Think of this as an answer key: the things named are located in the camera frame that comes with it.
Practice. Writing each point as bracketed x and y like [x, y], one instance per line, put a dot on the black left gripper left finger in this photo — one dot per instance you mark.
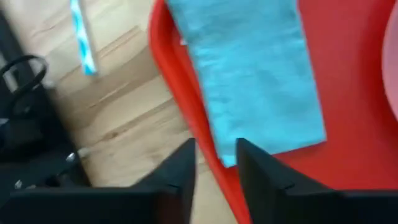
[124, 208]

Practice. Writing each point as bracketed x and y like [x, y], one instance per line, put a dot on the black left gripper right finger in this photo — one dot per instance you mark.
[295, 208]

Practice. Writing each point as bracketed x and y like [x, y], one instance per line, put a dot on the red plastic tray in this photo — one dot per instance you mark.
[348, 93]

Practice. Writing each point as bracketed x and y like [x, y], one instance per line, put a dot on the teal cloth napkin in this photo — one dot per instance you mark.
[248, 77]

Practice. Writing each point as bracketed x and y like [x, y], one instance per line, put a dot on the pink plate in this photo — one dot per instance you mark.
[392, 62]

